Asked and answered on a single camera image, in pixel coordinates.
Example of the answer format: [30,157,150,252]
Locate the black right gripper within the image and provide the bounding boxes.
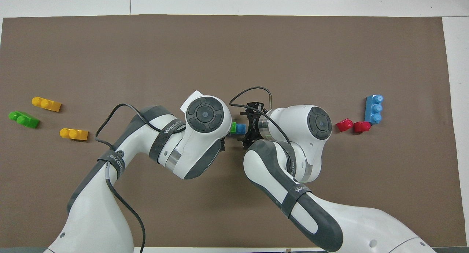
[219,102,265,152]

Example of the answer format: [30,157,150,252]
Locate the red single-stud toy block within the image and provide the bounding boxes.
[352,121,372,134]
[336,118,354,133]

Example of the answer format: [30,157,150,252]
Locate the yellow two-stud toy block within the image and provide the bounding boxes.
[32,96,62,113]
[59,127,89,141]

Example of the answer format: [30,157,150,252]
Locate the brown paper table mat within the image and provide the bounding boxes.
[0,14,468,248]

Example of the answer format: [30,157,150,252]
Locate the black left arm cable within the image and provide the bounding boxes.
[94,103,162,253]

